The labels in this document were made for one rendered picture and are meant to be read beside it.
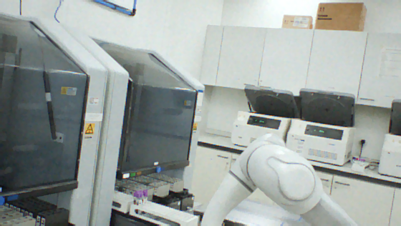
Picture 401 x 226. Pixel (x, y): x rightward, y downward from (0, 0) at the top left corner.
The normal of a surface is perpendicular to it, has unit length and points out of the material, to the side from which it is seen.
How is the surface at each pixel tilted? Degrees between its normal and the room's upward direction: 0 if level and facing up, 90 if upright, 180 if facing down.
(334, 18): 90
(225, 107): 90
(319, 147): 90
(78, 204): 90
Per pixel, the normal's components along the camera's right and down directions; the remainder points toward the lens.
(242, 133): -0.50, -0.03
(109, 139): 0.87, 0.14
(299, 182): 0.14, 0.01
